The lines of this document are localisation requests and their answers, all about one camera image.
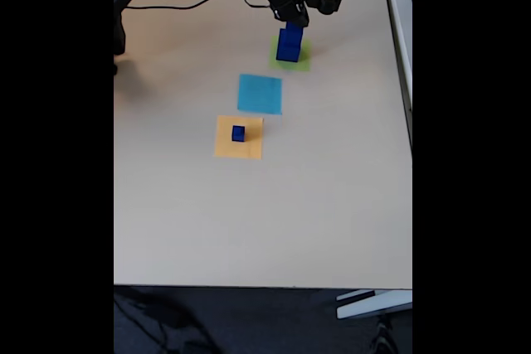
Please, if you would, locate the medium blue cube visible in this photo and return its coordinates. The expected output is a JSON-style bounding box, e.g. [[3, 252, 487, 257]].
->
[[281, 22, 304, 48]]

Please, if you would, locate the green paper square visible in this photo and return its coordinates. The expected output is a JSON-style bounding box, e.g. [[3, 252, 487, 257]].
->
[[267, 36, 313, 73]]

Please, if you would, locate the light blue paper square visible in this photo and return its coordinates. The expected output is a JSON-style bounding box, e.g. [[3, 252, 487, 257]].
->
[[236, 74, 283, 116]]

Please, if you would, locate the orange paper square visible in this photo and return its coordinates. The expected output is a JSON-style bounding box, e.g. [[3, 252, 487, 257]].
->
[[213, 114, 265, 161]]

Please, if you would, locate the large blue cube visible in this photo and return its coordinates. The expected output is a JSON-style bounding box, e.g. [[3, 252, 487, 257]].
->
[[275, 29, 304, 64]]

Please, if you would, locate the white desk with dark edge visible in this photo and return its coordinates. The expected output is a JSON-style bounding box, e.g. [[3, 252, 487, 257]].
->
[[379, 0, 413, 156]]

